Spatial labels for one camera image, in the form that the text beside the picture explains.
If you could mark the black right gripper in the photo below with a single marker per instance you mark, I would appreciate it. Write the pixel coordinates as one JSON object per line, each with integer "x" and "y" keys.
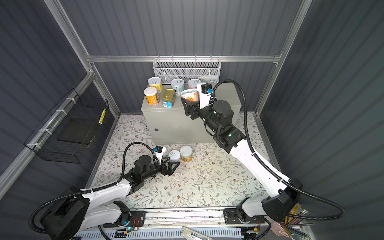
{"x": 187, "y": 108}

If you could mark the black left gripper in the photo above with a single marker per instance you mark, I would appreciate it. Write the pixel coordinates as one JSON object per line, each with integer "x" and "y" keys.
{"x": 169, "y": 171}

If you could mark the orange can pull-tab lid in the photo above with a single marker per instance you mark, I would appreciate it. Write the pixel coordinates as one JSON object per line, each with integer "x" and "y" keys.
{"x": 191, "y": 95}

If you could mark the pink can white lid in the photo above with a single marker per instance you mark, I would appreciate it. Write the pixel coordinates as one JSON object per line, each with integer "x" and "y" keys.
{"x": 175, "y": 156}

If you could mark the gold rectangular tin can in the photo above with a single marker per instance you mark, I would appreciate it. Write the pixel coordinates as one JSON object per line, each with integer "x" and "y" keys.
{"x": 168, "y": 98}

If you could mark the blue can white lid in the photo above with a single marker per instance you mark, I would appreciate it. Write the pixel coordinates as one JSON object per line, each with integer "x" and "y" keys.
{"x": 178, "y": 85}

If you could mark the orange green can plastic lid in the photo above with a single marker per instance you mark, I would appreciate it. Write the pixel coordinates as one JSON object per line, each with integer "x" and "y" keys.
{"x": 186, "y": 153}

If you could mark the yellow orange can plastic lid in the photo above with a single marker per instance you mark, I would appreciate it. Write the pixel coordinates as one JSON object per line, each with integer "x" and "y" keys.
{"x": 151, "y": 94}

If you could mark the yellow can pull-tab lid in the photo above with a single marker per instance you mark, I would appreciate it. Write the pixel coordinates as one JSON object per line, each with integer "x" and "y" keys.
{"x": 156, "y": 82}

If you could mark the pink can pull-tab lid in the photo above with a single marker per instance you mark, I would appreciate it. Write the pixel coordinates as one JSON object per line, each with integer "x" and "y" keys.
{"x": 193, "y": 83}

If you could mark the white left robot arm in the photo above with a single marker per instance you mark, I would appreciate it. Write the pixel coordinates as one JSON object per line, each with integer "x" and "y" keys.
{"x": 68, "y": 216}

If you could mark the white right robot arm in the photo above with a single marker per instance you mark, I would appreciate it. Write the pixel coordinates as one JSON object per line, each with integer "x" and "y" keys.
{"x": 217, "y": 120}

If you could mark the grey metal cabinet box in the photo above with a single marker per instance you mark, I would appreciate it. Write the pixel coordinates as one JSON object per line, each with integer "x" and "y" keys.
{"x": 175, "y": 127}

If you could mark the yellow tag on basket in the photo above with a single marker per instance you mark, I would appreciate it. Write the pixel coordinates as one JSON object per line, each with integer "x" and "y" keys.
{"x": 102, "y": 116}

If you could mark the pink cup with pencils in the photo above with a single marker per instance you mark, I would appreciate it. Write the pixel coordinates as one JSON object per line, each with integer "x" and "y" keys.
{"x": 292, "y": 228}

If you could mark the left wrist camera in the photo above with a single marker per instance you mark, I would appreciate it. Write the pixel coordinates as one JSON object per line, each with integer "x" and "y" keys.
{"x": 159, "y": 152}

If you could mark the white wire mesh basket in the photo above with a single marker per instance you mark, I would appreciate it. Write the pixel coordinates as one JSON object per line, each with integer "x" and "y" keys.
{"x": 206, "y": 72}

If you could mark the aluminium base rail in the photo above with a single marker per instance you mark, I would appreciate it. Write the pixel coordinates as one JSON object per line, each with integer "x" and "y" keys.
{"x": 180, "y": 219}

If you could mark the black wire basket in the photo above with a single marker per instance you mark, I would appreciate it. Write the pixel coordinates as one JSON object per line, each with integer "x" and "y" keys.
{"x": 70, "y": 131}

